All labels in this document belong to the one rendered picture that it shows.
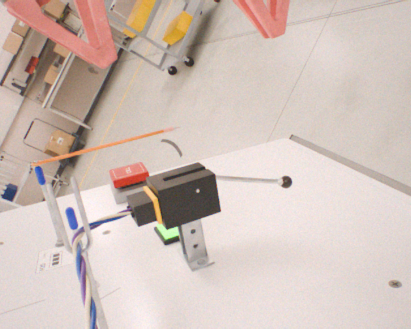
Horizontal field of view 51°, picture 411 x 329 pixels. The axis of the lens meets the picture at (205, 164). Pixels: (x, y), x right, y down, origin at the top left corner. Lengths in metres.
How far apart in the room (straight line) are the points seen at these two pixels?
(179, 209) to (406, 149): 1.47
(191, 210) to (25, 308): 0.18
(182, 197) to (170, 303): 0.09
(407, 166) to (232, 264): 1.38
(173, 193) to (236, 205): 0.16
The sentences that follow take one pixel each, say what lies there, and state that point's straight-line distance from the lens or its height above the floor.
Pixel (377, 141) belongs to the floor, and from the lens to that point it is 1.91.
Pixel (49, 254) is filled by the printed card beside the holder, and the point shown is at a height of 1.17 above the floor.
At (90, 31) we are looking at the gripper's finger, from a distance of 0.40.
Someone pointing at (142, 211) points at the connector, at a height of 1.14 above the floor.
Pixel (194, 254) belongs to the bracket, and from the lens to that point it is 0.43.
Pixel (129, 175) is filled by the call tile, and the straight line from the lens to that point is 0.60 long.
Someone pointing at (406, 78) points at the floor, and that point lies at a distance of 2.00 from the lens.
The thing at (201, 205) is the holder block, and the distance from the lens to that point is 0.40.
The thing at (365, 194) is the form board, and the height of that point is 0.90.
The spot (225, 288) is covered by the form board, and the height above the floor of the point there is 1.06.
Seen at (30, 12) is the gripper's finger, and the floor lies 1.29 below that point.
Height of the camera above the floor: 1.27
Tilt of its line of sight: 25 degrees down
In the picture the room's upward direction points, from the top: 63 degrees counter-clockwise
